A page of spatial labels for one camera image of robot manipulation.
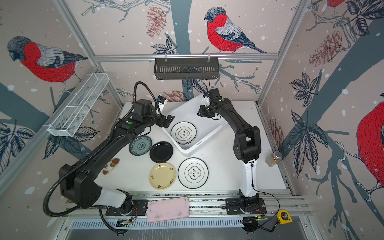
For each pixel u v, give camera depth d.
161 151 0.93
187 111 1.03
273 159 0.82
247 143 0.54
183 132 1.01
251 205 0.65
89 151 0.91
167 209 0.71
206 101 0.88
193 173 0.85
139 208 0.73
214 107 0.70
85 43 0.85
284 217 0.69
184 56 0.93
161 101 0.68
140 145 0.97
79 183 0.39
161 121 0.70
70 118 0.73
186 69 1.06
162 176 0.85
